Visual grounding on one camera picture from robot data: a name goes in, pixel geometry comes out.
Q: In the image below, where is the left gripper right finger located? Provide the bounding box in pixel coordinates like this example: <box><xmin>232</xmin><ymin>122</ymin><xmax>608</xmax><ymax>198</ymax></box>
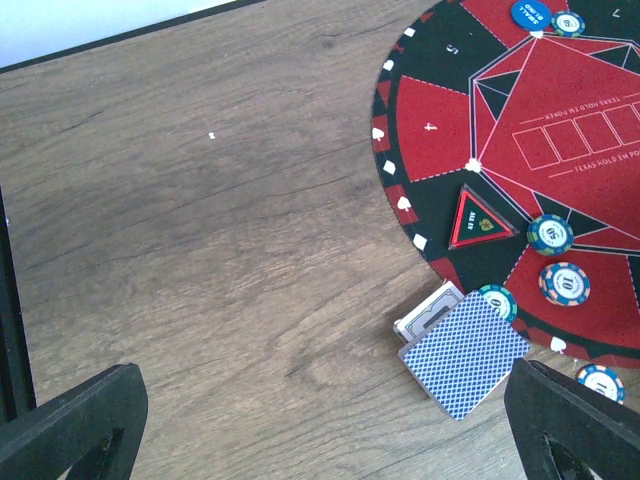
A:
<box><xmin>504</xmin><ymin>359</ymin><xmax>639</xmax><ymax>479</ymax></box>

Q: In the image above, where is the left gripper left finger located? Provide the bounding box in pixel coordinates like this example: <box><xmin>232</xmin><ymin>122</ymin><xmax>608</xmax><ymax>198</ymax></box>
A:
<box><xmin>1</xmin><ymin>363</ymin><xmax>148</xmax><ymax>479</ymax></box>

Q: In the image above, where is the purple chip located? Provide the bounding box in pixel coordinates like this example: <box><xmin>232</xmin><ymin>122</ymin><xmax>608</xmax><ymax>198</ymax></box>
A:
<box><xmin>538</xmin><ymin>262</ymin><xmax>591</xmax><ymax>307</ymax></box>
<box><xmin>576</xmin><ymin>364</ymin><xmax>625</xmax><ymax>405</ymax></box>

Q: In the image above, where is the blue backed card deck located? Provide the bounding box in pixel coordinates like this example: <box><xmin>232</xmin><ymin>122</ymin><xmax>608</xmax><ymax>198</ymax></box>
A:
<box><xmin>398</xmin><ymin>290</ymin><xmax>530</xmax><ymax>421</ymax></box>

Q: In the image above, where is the green chip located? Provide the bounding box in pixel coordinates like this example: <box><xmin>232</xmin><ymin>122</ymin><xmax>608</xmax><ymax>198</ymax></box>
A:
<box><xmin>526</xmin><ymin>214</ymin><xmax>574</xmax><ymax>256</ymax></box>
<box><xmin>551</xmin><ymin>11</ymin><xmax>586</xmax><ymax>37</ymax></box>
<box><xmin>479</xmin><ymin>284</ymin><xmax>518</xmax><ymax>324</ymax></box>

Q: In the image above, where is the triangular all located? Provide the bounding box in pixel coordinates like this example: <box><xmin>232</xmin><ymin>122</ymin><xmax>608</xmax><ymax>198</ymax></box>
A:
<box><xmin>448</xmin><ymin>184</ymin><xmax>520</xmax><ymax>250</ymax></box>

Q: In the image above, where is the blue small blind button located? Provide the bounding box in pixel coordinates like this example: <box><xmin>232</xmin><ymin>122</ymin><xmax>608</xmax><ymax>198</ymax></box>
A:
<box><xmin>510</xmin><ymin>0</ymin><xmax>552</xmax><ymax>31</ymax></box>

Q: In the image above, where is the round red black poker mat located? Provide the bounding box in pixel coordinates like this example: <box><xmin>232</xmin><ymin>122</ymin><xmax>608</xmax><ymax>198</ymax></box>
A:
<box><xmin>371</xmin><ymin>1</ymin><xmax>639</xmax><ymax>369</ymax></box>

